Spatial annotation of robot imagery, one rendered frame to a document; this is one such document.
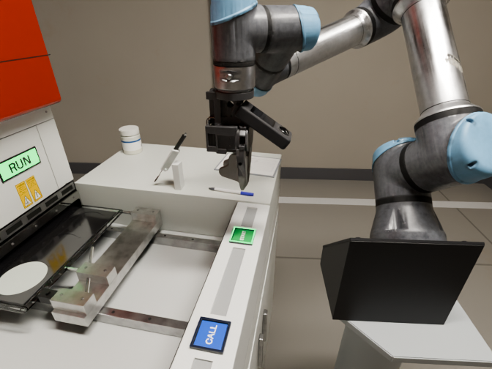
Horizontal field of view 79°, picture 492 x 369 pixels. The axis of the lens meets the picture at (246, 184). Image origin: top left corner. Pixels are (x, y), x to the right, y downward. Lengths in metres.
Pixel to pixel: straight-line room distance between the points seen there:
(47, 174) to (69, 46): 2.20
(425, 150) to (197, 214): 0.62
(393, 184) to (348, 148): 2.28
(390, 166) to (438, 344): 0.39
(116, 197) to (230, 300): 0.56
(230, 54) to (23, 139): 0.61
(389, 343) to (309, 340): 0.98
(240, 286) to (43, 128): 0.69
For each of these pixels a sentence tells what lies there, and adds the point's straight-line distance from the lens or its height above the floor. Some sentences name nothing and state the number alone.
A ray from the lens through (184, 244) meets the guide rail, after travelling 0.92.
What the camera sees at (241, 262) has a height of 0.96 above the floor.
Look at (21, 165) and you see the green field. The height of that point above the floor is 1.09.
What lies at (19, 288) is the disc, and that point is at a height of 0.90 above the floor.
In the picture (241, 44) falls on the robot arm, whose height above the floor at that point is 1.38.
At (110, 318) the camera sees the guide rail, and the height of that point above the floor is 0.84.
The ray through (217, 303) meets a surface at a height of 0.96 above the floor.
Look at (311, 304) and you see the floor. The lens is 1.85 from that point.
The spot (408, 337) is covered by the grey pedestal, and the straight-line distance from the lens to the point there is 0.80.
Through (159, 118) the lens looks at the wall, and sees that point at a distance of 2.94.
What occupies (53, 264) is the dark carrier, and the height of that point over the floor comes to 0.90.
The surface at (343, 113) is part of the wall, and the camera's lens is 2.86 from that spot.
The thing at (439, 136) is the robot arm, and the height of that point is 1.23.
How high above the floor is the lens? 1.43
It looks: 30 degrees down
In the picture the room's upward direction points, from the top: straight up
